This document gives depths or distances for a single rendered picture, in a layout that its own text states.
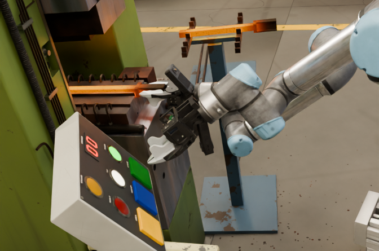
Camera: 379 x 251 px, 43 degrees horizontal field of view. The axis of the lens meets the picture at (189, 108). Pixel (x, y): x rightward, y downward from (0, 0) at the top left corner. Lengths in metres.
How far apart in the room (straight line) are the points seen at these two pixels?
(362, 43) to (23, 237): 1.23
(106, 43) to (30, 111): 0.63
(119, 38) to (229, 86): 0.83
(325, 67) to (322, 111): 2.02
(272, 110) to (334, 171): 1.58
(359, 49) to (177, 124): 0.48
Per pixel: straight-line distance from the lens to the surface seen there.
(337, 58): 1.18
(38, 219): 1.61
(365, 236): 1.48
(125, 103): 1.65
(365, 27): 0.95
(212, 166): 2.85
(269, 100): 1.23
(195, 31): 2.02
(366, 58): 0.97
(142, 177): 1.29
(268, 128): 1.21
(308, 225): 2.48
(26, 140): 1.39
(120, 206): 1.10
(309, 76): 1.23
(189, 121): 1.22
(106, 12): 1.51
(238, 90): 1.18
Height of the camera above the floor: 1.83
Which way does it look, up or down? 33 degrees down
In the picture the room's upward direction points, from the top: 11 degrees counter-clockwise
